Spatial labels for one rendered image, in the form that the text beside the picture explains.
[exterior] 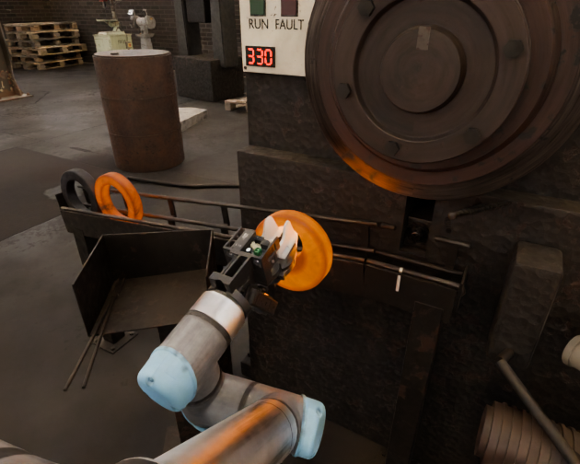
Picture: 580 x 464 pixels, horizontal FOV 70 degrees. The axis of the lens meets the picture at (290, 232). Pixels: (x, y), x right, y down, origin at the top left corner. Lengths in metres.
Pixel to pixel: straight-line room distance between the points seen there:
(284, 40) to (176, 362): 0.72
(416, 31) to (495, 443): 0.71
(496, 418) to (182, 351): 0.61
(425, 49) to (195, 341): 0.51
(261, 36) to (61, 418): 1.34
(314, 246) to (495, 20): 0.42
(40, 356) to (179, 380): 1.42
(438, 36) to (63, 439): 1.50
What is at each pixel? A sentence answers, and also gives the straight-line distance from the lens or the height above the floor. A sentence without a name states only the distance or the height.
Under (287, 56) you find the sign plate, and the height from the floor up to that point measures 1.10.
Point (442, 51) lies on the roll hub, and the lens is 0.66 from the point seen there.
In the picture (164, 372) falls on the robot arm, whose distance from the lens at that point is 0.55.
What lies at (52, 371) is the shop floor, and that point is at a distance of 1.86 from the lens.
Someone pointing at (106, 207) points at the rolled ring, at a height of 0.63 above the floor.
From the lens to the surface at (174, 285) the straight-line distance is 1.05.
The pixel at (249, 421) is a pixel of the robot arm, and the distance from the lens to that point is 0.48.
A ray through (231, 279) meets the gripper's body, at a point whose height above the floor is 0.86.
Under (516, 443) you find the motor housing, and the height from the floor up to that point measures 0.52.
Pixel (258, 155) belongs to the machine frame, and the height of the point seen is 0.87.
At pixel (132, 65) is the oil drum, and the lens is 3.41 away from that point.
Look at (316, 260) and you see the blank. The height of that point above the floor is 0.81.
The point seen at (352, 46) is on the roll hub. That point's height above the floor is 1.14.
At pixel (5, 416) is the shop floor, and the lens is 1.78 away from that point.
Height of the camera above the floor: 1.20
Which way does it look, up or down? 29 degrees down
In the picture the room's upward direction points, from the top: straight up
